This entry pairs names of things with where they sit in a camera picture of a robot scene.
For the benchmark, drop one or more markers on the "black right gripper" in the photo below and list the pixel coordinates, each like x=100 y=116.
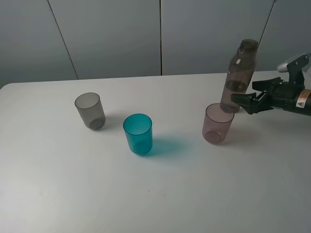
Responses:
x=276 y=93

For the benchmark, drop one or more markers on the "brown translucent water bottle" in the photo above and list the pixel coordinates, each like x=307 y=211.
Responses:
x=239 y=75

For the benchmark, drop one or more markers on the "pink translucent cup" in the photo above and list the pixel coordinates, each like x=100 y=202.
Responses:
x=217 y=121

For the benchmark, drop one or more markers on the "teal translucent cup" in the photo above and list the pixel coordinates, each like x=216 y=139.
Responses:
x=138 y=132

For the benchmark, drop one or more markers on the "grey translucent cup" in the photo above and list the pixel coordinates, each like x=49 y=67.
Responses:
x=91 y=110

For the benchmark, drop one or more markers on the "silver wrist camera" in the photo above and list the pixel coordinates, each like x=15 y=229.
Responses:
x=298 y=61

